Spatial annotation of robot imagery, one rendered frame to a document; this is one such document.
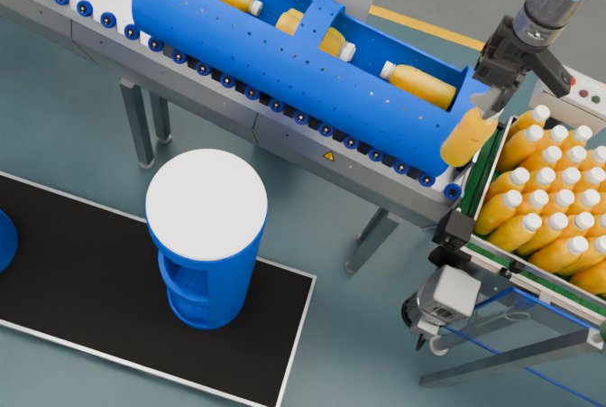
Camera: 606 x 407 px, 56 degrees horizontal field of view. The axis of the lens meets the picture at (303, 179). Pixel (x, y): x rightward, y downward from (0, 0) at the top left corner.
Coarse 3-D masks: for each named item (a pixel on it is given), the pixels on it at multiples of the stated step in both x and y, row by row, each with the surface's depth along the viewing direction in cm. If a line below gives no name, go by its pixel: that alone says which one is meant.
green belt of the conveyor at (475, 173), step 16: (496, 144) 167; (480, 160) 165; (480, 176) 162; (496, 176) 163; (464, 192) 161; (464, 208) 157; (496, 256) 152; (528, 256) 154; (528, 272) 152; (560, 288) 151; (592, 304) 151
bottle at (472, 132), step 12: (468, 120) 114; (480, 120) 112; (492, 120) 112; (456, 132) 119; (468, 132) 115; (480, 132) 113; (492, 132) 114; (444, 144) 124; (456, 144) 120; (468, 144) 117; (480, 144) 117; (444, 156) 125; (456, 156) 122; (468, 156) 121
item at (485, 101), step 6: (492, 90) 104; (498, 90) 103; (474, 96) 106; (480, 96) 106; (486, 96) 105; (492, 96) 105; (498, 96) 104; (474, 102) 107; (480, 102) 107; (486, 102) 106; (492, 102) 106; (480, 108) 108; (486, 108) 107; (486, 114) 108; (492, 114) 107
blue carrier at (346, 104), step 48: (144, 0) 138; (192, 0) 135; (288, 0) 154; (192, 48) 143; (240, 48) 136; (288, 48) 133; (384, 48) 153; (288, 96) 141; (336, 96) 135; (384, 96) 132; (384, 144) 140; (432, 144) 134
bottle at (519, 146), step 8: (512, 136) 154; (520, 136) 150; (504, 144) 158; (512, 144) 153; (520, 144) 150; (528, 144) 149; (536, 144) 150; (504, 152) 157; (512, 152) 154; (520, 152) 152; (528, 152) 151; (504, 160) 158; (512, 160) 156; (520, 160) 155; (496, 168) 163; (504, 168) 160; (512, 168) 160
